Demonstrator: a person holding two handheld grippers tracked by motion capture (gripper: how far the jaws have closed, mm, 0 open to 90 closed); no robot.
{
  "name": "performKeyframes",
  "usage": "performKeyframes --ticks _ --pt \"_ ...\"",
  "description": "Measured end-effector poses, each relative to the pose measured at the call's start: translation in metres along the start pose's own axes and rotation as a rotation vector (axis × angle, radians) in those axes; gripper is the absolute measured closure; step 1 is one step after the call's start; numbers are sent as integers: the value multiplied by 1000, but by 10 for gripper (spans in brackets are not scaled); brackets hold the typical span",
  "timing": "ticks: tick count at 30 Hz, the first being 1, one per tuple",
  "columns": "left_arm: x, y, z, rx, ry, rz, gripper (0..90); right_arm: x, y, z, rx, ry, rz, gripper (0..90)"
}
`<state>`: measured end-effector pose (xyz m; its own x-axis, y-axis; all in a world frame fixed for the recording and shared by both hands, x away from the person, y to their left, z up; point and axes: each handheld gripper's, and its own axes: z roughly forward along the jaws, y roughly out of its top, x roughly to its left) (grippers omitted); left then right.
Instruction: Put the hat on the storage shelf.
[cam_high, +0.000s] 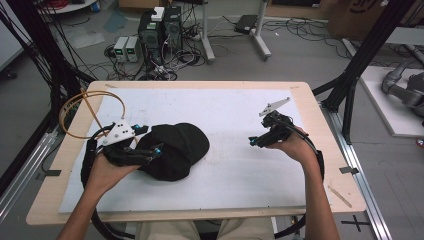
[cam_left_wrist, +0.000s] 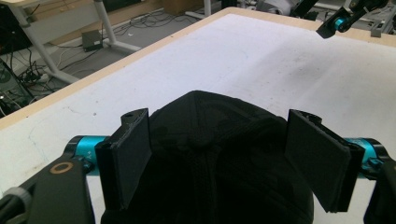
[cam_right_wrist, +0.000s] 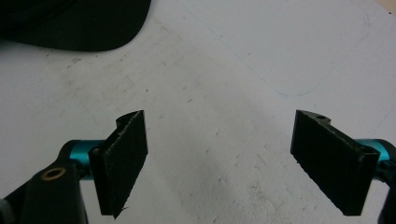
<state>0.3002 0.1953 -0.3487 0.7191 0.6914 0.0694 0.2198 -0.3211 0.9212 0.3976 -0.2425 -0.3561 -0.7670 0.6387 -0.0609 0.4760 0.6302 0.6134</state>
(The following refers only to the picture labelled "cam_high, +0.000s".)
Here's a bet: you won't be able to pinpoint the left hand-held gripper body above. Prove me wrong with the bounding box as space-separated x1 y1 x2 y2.
96 119 152 167

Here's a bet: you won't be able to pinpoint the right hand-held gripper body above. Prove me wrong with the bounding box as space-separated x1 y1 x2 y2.
258 96 303 148

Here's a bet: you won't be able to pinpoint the black cap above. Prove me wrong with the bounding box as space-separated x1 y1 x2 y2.
134 122 211 183

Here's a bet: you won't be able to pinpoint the person's right hand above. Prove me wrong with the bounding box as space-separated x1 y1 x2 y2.
266 125 319 166

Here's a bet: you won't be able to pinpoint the person's left hand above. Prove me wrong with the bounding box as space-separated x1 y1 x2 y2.
85 153 141 196

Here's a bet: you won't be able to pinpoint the white foam mat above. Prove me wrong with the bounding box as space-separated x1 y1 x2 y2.
58 87 308 214

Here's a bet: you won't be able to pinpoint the grey power supply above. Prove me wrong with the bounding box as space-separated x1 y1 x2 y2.
125 35 142 63
113 36 130 63

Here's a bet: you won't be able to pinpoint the wooden stick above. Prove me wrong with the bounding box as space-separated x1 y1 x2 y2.
327 184 353 209

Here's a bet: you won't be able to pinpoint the black computer tower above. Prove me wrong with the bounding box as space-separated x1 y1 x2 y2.
137 11 165 66
162 5 184 51

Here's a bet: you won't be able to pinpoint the person's beige trousers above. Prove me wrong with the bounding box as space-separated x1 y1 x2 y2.
134 217 276 240

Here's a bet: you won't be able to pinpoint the grey desk leg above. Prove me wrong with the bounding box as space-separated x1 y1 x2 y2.
250 0 273 62
199 0 216 64

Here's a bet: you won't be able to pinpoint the black flat box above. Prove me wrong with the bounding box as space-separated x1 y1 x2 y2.
233 14 259 35

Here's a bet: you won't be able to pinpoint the white platform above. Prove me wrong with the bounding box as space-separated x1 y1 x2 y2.
359 65 424 138

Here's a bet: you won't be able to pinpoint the white box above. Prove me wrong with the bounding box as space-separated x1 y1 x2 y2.
150 6 166 23

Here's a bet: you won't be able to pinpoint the black tape cross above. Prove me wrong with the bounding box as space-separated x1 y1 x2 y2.
340 214 371 233

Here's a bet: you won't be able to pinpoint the cardboard box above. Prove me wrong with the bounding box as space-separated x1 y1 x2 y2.
326 0 418 42

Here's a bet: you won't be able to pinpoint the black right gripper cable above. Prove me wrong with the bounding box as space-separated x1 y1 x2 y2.
273 116 326 239

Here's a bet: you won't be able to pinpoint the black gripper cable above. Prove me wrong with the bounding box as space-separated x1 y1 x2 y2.
79 123 136 240
273 116 326 239

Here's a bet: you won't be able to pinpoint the orange cable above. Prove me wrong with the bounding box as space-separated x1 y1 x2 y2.
58 88 127 140

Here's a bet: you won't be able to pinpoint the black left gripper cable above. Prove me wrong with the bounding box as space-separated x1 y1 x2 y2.
79 123 136 240

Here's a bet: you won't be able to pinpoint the tangle of floor cables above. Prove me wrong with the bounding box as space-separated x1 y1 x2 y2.
78 6 388 82

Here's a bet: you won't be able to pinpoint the aluminium rail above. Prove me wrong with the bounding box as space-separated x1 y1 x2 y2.
319 103 394 240
0 128 59 224

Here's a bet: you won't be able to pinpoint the black frame post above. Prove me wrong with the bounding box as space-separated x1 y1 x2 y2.
312 0 418 145
0 0 98 198

